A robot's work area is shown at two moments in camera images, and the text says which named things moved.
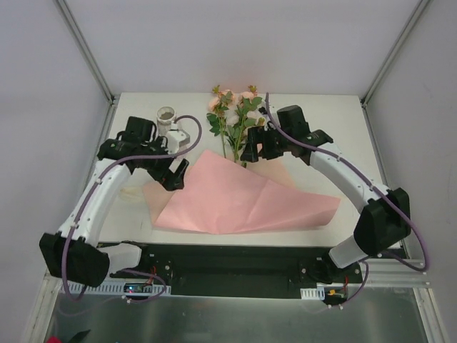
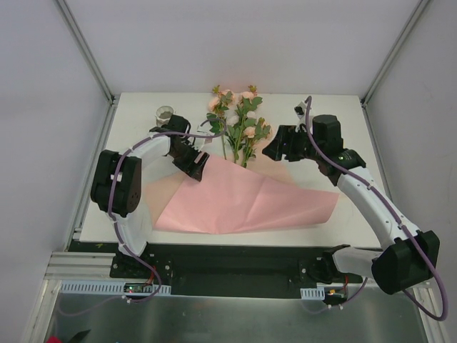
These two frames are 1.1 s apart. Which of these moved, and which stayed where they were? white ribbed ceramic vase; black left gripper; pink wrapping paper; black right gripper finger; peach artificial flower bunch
Moved: black right gripper finger; black left gripper
Stayed: pink wrapping paper; peach artificial flower bunch; white ribbed ceramic vase
